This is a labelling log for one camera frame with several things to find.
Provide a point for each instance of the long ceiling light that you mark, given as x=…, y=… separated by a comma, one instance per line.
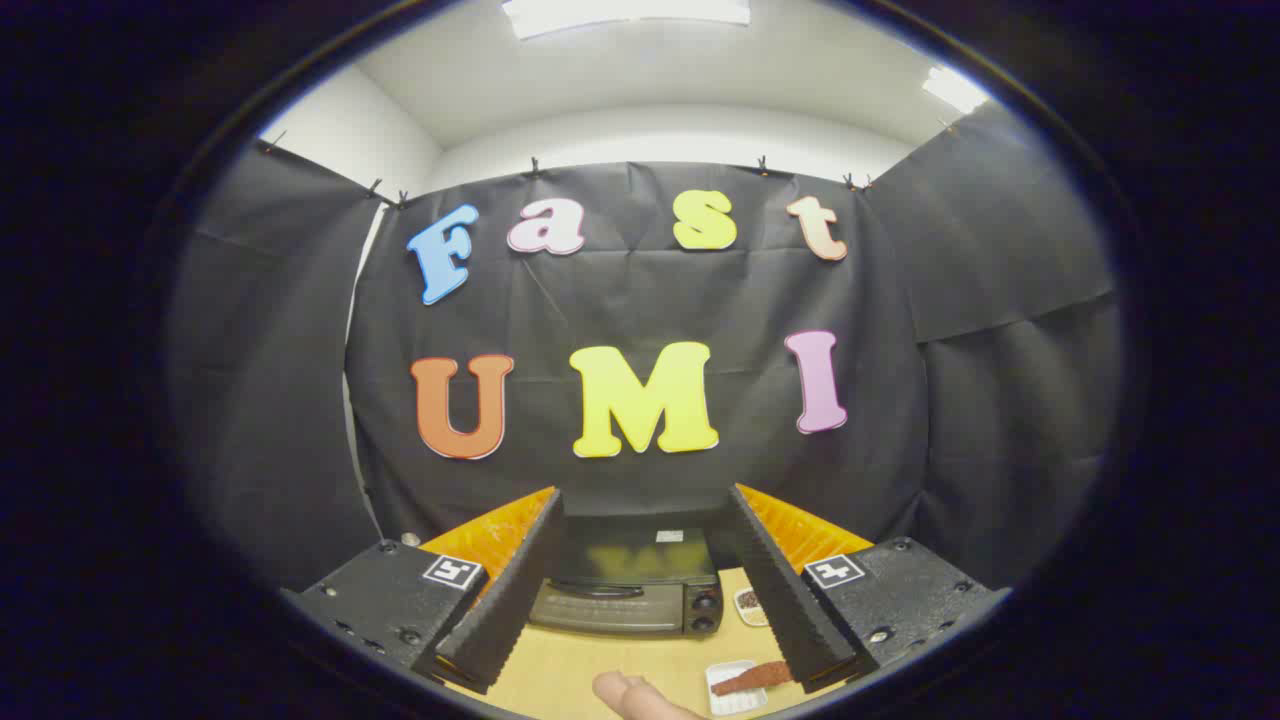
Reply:
x=625, y=12

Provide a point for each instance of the white rectangular dish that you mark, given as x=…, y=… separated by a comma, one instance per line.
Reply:
x=735, y=705

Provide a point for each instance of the small ceiling light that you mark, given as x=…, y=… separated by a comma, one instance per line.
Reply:
x=955, y=88

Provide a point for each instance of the brown meat slice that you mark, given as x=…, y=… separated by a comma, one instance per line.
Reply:
x=750, y=678

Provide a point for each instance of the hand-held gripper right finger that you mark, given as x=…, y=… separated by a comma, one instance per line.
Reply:
x=775, y=590

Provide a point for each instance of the black toaster oven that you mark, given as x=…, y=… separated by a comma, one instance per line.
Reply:
x=630, y=605

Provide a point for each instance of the white divided dish with seeds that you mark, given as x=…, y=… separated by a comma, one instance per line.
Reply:
x=748, y=600

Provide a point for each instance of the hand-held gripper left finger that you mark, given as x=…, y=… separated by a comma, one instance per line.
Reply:
x=510, y=590

